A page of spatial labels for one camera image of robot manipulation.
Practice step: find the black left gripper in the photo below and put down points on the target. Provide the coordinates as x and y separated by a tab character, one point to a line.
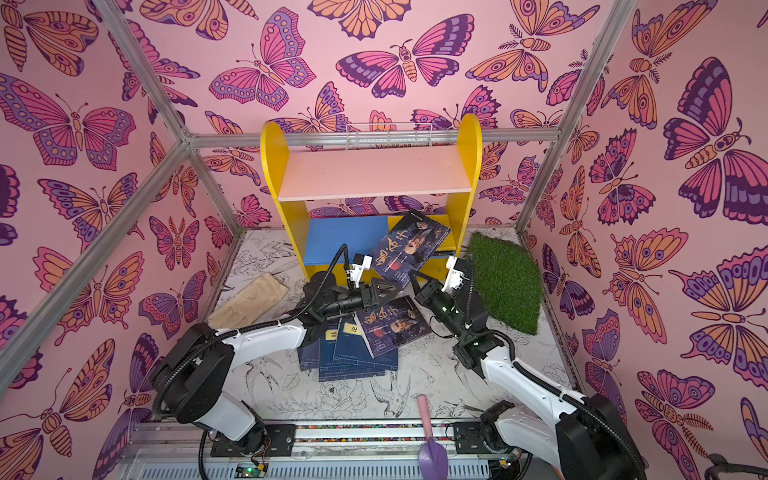
364	294

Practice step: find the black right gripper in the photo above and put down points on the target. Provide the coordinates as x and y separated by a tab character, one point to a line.
435	291

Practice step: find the dark purple book with figure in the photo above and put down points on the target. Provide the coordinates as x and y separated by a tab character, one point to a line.
407	247

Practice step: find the navy book with yellow label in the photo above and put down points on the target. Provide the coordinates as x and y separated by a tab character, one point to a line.
351	350

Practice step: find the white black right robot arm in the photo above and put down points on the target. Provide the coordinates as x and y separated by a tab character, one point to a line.
582	437

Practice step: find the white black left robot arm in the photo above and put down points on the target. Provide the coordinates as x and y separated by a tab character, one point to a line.
189	382

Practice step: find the green artificial grass mat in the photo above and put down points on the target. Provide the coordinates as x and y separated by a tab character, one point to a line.
506	277

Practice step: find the navy book yellow label middle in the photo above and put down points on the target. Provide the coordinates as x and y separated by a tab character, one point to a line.
328	371

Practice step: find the navy book bottom left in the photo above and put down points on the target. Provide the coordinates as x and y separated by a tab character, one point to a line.
309	356

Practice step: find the yellow shelf with coloured boards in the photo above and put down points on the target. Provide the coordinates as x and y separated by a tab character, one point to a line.
296	178

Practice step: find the small green circuit board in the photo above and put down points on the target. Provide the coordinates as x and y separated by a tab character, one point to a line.
250	471

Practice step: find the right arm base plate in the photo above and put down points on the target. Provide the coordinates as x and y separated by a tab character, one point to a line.
477	438

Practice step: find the purple trowel with pink handle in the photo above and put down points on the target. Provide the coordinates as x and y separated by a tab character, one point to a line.
433	457

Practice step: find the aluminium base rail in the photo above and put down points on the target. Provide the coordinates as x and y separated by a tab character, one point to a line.
323	450

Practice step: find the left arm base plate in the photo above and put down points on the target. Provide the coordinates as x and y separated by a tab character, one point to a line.
270	440

